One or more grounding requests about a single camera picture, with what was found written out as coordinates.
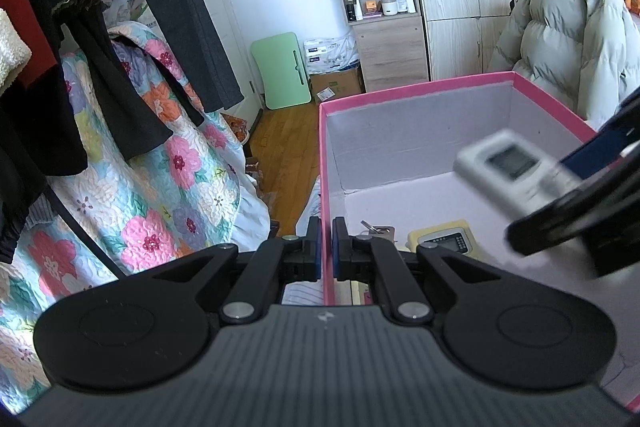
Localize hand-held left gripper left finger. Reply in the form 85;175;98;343
150;216;323;326

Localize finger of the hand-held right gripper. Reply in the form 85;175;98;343
559;84;640;182
506;158;640;258

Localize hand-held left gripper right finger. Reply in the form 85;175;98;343
332;216;506;326

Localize bunch of keys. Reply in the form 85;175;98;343
359;219;397;241

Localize white remote control with display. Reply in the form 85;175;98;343
453;129;584;221

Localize yellow remote control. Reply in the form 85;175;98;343
406;219;474;258

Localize pink cardboard box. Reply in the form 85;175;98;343
319;71;640;408

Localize grey puffer jacket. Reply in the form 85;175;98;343
487;0;640;130

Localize floral quilt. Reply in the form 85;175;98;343
0;0;272;416

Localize cardboard box with label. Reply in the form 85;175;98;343
309;66;365;103

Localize green folding table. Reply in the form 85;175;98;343
249;32;310;110

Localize plastic bag of white packets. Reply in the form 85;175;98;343
302;34;360;76

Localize wooden shelf unit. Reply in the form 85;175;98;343
318;0;431;94

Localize black belt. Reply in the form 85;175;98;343
44;186;126;281

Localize white door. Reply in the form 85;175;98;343
167;0;264;108

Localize black hanging garment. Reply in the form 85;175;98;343
0;0;174;265

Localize white fleece garment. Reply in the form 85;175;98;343
0;7;32;96

